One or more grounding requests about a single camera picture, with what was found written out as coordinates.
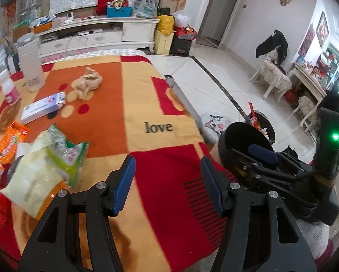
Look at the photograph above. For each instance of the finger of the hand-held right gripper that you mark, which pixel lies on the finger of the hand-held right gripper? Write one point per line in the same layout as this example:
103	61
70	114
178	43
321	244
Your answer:
261	153
241	161

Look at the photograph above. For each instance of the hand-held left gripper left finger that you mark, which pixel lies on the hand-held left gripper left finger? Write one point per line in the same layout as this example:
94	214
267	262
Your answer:
125	184

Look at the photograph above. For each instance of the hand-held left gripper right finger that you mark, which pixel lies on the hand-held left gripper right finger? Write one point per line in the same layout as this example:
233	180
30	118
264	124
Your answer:
212	187

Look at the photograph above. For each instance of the black plastic bucket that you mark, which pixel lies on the black plastic bucket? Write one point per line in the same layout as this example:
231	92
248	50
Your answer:
237	136

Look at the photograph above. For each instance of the beige plush toy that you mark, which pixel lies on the beige plush toy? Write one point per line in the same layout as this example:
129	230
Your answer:
85	83

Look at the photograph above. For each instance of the white blue medicine box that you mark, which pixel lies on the white blue medicine box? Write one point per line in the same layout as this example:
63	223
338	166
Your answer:
42	107

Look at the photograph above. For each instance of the black waste bin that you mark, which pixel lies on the black waste bin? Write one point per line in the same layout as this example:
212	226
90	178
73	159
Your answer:
261	124

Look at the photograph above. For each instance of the cat print round cushion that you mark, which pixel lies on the cat print round cushion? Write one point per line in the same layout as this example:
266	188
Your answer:
215	124

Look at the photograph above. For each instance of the white cushioned stool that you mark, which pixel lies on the white cushioned stool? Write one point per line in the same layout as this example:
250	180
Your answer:
305	106

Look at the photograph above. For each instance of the green plastic packet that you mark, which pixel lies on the green plastic packet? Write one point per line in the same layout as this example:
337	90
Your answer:
70	155

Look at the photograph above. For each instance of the red bag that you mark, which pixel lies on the red bag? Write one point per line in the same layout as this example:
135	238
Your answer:
291	96

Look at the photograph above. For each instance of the white desk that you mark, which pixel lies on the white desk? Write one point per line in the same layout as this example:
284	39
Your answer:
311	82

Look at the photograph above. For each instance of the patchwork printed blanket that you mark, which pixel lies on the patchwork printed blanket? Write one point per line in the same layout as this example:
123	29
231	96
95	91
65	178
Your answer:
107	113

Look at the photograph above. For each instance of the white cushioned chair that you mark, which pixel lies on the white cushioned chair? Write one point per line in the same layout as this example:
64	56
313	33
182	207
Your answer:
277	76

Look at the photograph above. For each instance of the green white snack bag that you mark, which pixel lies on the green white snack bag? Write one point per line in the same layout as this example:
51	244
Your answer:
33	181

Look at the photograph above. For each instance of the black jacket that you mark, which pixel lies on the black jacket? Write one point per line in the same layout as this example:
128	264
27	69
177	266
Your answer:
273	44

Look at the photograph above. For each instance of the orange snack bag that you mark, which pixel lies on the orange snack bag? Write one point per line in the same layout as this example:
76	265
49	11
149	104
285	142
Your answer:
10	141

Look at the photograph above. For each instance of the black box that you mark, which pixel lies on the black box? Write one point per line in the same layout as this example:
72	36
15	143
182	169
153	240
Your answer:
180	46

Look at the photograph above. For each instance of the red gift box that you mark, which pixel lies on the red gift box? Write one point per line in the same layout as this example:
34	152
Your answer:
186	32

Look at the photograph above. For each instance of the beige cardboard box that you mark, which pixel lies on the beige cardboard box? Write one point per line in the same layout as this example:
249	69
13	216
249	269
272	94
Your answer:
163	44

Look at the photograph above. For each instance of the door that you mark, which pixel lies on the door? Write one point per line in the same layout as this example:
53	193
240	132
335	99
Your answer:
223	11

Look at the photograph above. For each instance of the white pink-label pill bottle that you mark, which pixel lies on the white pink-label pill bottle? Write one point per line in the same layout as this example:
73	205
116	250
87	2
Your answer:
9	90

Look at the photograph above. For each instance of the white thermos bottle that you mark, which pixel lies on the white thermos bottle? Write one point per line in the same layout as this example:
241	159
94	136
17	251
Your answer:
30	62

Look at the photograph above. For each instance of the clear white plastic bag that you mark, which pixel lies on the clear white plastic bag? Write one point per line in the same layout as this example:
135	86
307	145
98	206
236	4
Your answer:
182	18

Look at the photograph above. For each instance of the yellow bag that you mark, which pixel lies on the yellow bag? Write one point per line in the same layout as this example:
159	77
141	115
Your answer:
166	25

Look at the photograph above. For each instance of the white TV cabinet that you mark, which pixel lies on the white TV cabinet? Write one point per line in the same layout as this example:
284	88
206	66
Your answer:
101	29

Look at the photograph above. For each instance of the blue storage basket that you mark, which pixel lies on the blue storage basket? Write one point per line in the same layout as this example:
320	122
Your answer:
119	12

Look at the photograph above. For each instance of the orange box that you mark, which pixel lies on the orange box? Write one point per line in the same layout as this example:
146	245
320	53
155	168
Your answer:
42	27

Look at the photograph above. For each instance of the white green plastic bag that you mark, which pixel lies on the white green plastic bag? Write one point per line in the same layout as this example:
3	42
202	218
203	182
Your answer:
145	7

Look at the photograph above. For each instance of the red wall picture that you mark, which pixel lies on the red wall picture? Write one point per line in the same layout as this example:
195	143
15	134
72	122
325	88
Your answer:
307	41

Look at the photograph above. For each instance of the framed wall picture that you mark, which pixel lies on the framed wall picture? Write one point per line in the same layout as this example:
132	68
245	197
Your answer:
322	29

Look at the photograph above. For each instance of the small white security camera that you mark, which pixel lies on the small white security camera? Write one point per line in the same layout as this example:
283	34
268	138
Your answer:
69	17

